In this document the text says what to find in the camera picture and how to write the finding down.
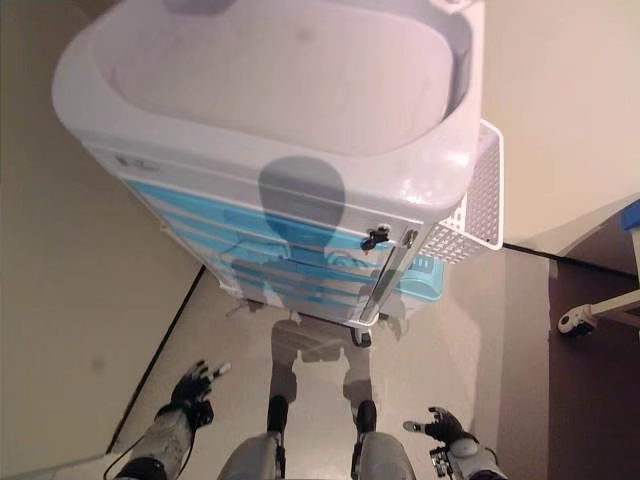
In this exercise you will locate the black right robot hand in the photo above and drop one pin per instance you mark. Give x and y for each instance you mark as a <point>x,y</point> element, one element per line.
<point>442,425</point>

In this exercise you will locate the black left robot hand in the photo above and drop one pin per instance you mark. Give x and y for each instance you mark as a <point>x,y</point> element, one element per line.
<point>192,387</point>

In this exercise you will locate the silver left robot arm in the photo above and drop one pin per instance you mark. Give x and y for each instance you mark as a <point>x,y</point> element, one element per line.
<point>162,440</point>

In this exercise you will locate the grey right robot leg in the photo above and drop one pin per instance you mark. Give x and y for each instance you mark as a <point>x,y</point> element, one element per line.
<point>372,445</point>

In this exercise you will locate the black cart caster wheel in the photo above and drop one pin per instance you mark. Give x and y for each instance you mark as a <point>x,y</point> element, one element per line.
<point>361,336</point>

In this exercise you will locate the light blue waste bin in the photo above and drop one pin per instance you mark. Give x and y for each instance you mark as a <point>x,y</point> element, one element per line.
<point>422,282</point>

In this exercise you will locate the silver cart lock bar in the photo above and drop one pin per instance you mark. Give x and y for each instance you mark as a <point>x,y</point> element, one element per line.
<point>387,277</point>

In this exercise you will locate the black cart key lock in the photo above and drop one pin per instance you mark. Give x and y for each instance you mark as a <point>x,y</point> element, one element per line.
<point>375,238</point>

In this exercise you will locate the white perforated side basket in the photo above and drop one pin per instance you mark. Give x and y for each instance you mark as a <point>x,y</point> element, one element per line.
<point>477,205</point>

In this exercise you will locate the blue topped white bed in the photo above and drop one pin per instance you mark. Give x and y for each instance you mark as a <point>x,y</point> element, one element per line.
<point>607,270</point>

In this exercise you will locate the white medical cart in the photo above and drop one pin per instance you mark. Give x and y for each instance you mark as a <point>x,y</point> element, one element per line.
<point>280,150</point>

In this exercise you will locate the white bed frame caster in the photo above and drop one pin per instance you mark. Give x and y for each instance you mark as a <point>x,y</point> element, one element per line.
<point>575,320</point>

